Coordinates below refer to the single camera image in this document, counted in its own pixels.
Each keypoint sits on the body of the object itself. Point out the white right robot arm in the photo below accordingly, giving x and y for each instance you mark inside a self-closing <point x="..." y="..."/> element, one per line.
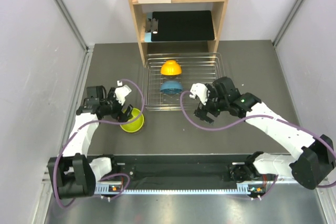
<point x="310" y="159"/>

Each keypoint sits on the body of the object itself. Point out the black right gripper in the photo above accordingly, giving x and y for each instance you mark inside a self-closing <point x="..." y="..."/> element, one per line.
<point x="202" y="110"/>

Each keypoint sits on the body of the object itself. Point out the orange bowl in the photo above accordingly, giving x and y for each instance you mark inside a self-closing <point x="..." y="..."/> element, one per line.
<point x="171" y="68"/>

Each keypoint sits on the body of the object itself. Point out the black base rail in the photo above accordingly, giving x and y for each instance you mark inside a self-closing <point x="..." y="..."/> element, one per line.
<point x="177" y="172"/>

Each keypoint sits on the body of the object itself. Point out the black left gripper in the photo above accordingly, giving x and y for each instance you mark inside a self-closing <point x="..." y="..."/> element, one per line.
<point x="119" y="114"/>

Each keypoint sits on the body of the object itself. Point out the blue bowl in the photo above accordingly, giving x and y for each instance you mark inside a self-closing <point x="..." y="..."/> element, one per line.
<point x="171" y="87"/>

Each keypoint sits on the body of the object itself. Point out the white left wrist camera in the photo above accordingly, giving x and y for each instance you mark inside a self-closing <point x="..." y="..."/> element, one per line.
<point x="121" y="92"/>

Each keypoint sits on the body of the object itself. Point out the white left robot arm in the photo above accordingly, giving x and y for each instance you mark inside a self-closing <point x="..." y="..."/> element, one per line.
<point x="71" y="173"/>

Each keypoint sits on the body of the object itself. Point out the black clipboard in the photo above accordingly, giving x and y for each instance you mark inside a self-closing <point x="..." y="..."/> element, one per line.
<point x="174" y="26"/>

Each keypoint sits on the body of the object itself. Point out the green bowl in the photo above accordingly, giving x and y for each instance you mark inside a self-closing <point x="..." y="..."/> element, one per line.
<point x="135" y="123"/>

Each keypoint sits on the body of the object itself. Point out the metal wire dish rack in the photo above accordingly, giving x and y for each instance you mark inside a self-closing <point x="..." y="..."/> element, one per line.
<point x="166" y="76"/>

